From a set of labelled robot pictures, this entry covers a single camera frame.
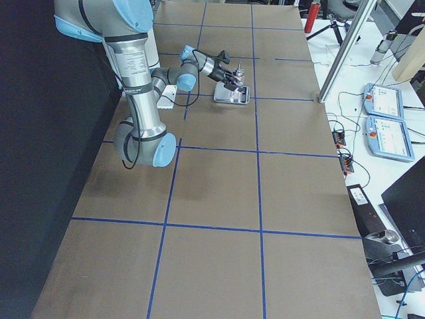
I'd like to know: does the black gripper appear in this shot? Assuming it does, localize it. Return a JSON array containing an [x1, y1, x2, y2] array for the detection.
[[208, 64, 244, 92]]

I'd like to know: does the glass sauce bottle metal spout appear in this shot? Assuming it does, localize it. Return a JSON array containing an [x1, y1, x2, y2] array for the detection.
[[230, 60, 250, 104]]

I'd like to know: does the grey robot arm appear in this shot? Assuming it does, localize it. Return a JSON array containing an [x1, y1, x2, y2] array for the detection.
[[54, 1, 244, 167]]

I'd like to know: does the white digital kitchen scale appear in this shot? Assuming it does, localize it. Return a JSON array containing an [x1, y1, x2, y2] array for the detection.
[[213, 82, 250, 105]]

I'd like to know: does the red cylinder tube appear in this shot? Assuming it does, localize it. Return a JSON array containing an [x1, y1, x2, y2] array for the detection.
[[304, 1, 321, 34]]

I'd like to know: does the black tripod stand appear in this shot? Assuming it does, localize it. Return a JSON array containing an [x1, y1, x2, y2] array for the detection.
[[306, 16, 351, 46]]

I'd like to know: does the orange black connector block far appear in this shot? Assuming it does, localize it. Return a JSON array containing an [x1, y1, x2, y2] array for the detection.
[[332, 130, 346, 148]]

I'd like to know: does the orange black connector block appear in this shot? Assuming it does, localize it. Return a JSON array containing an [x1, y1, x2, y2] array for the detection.
[[332, 130, 346, 148], [337, 148, 355, 175]]

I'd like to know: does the orange black connector block near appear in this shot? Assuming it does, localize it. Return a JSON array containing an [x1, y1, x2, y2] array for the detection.
[[337, 148, 355, 175]]

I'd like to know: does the left teach pendant tablet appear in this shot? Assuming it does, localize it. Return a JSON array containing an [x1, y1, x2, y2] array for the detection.
[[363, 83, 404, 119]]

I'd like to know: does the teach pendant tablet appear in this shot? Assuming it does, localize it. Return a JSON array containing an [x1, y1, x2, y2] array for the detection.
[[363, 83, 404, 119], [365, 116, 415, 162]]

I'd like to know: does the small clear bottle on desk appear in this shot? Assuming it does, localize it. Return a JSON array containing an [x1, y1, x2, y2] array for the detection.
[[370, 30, 398, 65]]

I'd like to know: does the right teach pendant tablet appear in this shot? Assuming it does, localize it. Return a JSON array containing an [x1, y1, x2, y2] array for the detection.
[[365, 116, 415, 162]]

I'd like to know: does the wooden board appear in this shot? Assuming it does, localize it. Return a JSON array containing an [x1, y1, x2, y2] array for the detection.
[[392, 29, 424, 82]]

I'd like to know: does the black box with label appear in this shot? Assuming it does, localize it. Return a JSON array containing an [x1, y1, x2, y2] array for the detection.
[[347, 184, 386, 237]]

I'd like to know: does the black computer monitor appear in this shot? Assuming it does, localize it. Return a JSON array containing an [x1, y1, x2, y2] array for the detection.
[[382, 157, 424, 246]]

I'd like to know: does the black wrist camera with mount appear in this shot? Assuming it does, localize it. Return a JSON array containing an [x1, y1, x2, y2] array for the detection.
[[216, 50, 230, 64]]

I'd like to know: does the aluminium frame post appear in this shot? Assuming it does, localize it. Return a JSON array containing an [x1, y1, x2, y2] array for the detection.
[[317, 0, 377, 103]]

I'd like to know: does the metal camera clamp mount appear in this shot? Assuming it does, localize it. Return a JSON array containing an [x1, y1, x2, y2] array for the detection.
[[362, 230, 424, 296]]

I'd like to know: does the blue network cable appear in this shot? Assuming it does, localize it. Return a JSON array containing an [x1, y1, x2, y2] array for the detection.
[[367, 259, 425, 319]]

